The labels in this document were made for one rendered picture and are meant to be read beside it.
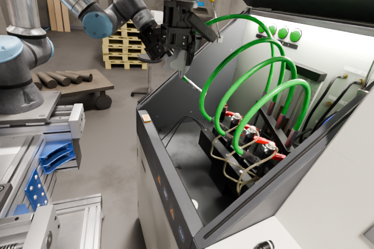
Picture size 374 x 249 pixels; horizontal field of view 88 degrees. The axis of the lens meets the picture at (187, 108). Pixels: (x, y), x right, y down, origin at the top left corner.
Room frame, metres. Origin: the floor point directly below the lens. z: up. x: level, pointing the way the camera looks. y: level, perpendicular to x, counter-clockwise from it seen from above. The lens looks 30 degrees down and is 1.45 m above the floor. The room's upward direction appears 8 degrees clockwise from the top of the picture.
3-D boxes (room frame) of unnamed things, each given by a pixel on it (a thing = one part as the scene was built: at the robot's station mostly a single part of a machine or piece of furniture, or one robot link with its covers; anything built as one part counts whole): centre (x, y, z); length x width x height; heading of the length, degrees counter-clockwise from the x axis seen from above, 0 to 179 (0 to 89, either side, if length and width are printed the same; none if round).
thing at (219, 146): (0.55, -0.19, 0.91); 0.34 x 0.10 x 0.15; 28
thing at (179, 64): (0.56, 0.04, 1.28); 0.06 x 0.03 x 0.09; 118
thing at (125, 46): (4.48, 1.65, 0.49); 1.33 x 0.91 x 0.98; 22
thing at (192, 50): (0.56, 0.02, 1.32); 0.05 x 0.02 x 0.09; 28
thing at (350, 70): (0.57, -0.48, 1.20); 0.13 x 0.03 x 0.31; 28
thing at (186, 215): (0.54, 0.07, 0.87); 0.62 x 0.04 x 0.16; 28
